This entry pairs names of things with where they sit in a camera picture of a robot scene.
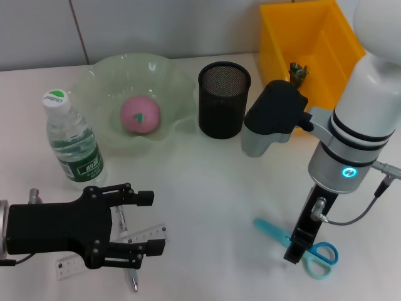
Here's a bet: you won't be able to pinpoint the clear bottle with green label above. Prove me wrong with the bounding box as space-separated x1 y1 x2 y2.
41 89 107 191

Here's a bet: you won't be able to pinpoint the pink peach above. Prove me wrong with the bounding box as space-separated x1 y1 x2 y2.
120 95 162 136

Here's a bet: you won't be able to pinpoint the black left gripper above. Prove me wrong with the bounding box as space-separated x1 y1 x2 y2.
7 182 167 270

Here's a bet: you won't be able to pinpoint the transparent plastic ruler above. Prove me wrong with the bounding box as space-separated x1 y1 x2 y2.
56 222 171 281

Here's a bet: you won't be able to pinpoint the silver ballpoint pen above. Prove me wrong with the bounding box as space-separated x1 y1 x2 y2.
113 205 139 293

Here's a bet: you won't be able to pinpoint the gripper cable with connector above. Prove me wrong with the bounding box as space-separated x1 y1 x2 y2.
0 187 43 268
310 159 401 227

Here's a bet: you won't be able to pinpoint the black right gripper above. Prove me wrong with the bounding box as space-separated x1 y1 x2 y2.
283 184 340 266

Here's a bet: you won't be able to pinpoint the blue scissors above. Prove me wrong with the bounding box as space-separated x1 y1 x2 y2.
253 218 340 280

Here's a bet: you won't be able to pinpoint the black mesh cup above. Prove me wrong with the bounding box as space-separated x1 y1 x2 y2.
197 61 253 140

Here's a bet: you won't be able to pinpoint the right gripper cable with connector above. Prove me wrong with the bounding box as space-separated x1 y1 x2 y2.
310 159 401 227

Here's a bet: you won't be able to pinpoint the yellow plastic storage bin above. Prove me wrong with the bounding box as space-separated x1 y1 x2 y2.
258 0 368 136

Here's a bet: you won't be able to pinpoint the green plastic wrapper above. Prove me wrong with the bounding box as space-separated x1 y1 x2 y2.
288 61 311 87

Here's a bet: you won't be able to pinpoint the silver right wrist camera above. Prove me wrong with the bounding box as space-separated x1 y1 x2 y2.
240 79 314 158

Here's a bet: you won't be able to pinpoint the left gripper cable with connector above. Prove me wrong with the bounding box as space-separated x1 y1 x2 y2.
0 187 43 268

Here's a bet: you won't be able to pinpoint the green glass fruit plate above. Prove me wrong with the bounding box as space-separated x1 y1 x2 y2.
69 53 197 154

